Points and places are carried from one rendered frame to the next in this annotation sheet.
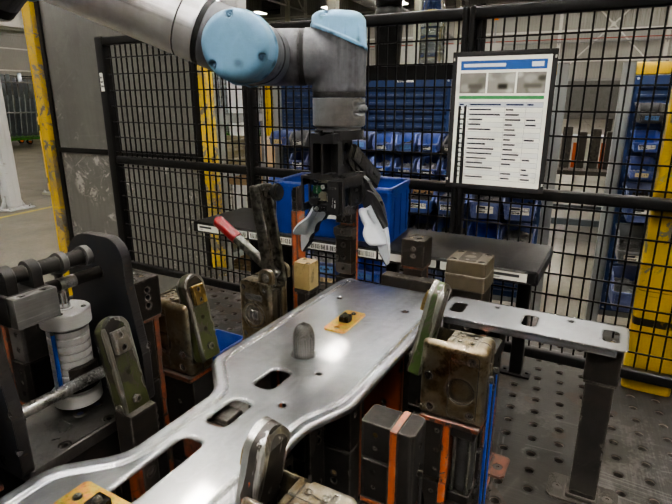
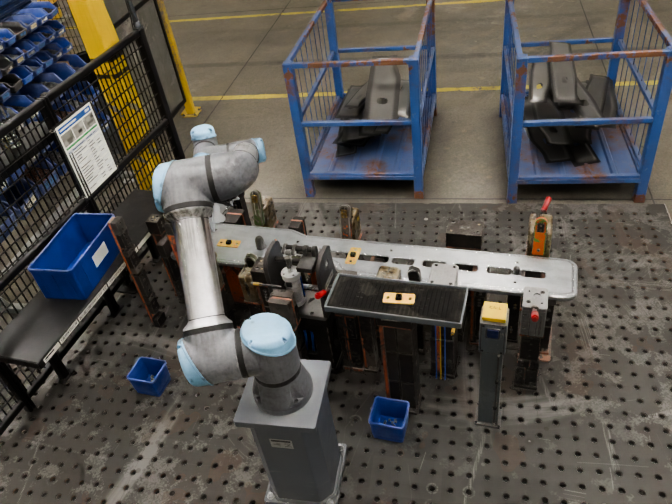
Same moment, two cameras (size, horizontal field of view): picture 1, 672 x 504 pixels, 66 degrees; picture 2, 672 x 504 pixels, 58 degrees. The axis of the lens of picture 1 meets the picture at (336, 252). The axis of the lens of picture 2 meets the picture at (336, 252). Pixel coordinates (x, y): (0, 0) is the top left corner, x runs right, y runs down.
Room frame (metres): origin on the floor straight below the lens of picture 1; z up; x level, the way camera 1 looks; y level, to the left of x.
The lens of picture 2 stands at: (0.61, 1.77, 2.31)
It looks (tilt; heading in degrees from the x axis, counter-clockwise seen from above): 39 degrees down; 263
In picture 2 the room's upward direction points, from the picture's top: 9 degrees counter-clockwise
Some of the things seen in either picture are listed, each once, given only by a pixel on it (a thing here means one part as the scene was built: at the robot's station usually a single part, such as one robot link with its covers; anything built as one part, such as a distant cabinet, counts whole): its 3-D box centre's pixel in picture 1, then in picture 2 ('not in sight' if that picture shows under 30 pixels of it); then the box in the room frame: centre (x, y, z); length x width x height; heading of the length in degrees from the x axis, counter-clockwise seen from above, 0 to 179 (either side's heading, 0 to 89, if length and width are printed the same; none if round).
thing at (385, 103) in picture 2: not in sight; (371, 92); (-0.25, -2.08, 0.47); 1.20 x 0.80 x 0.95; 66
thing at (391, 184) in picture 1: (342, 205); (80, 254); (1.28, -0.02, 1.10); 0.30 x 0.17 x 0.13; 67
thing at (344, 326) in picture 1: (345, 318); (228, 242); (0.78, -0.02, 1.01); 0.08 x 0.04 x 0.01; 152
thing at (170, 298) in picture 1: (187, 404); (259, 310); (0.72, 0.24, 0.88); 0.11 x 0.09 x 0.37; 61
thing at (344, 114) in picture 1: (341, 114); not in sight; (0.76, -0.01, 1.33); 0.08 x 0.08 x 0.05
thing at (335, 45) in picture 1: (336, 55); (205, 144); (0.76, 0.00, 1.41); 0.09 x 0.08 x 0.11; 86
